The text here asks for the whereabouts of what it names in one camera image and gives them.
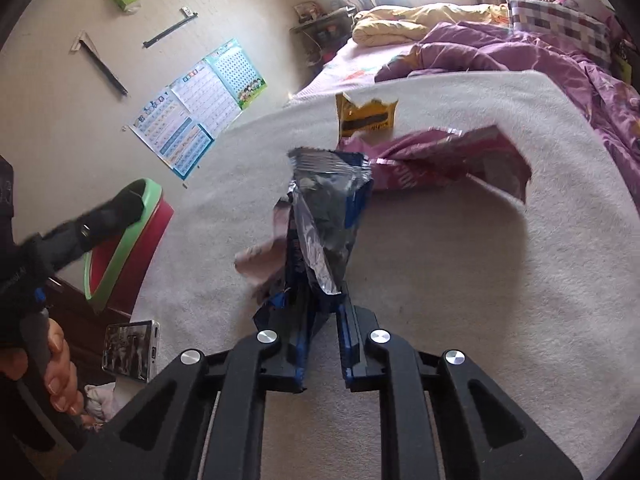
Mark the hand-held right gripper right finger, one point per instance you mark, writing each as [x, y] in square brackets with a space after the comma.
[346, 342]

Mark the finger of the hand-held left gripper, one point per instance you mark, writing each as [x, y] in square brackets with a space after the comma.
[100, 225]

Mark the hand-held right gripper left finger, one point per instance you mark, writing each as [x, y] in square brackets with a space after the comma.
[280, 365]

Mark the red basin with green rim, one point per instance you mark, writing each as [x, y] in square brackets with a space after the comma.
[150, 232]

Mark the blue and silver snack wrapper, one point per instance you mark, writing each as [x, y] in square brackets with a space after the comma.
[325, 220]

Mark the person's left hand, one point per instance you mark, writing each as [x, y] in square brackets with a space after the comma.
[62, 380]

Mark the pale pink wrapper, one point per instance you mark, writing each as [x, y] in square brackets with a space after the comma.
[260, 260]

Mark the smartphone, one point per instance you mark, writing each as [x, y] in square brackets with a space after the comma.
[130, 350]

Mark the white blanket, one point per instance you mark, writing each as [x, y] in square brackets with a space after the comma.
[475, 285]

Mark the floral cloth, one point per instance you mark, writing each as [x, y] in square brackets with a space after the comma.
[105, 400]

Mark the purple snack wrapper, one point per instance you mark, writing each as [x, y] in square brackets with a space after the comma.
[425, 165]

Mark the torn yellow packet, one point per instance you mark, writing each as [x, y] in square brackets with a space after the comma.
[367, 120]

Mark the bed with patterned sheet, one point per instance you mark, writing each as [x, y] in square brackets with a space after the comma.
[345, 67]

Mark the small metal desk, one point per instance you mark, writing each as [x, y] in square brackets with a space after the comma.
[322, 30]

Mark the yellow quilt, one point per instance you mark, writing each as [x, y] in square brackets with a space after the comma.
[400, 22]

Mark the purple quilt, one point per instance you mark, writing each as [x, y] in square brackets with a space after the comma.
[500, 50]

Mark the checked pillow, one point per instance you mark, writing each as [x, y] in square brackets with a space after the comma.
[555, 20]

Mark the blue wall poster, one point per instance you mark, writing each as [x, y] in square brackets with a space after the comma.
[172, 135]

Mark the dark wall bracket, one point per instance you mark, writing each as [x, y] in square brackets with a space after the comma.
[100, 62]

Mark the white chart wall poster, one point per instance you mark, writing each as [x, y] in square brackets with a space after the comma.
[205, 97]

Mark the green wall poster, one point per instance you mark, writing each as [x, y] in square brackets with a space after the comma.
[235, 72]

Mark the metal wall rail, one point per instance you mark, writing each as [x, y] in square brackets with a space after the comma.
[167, 30]

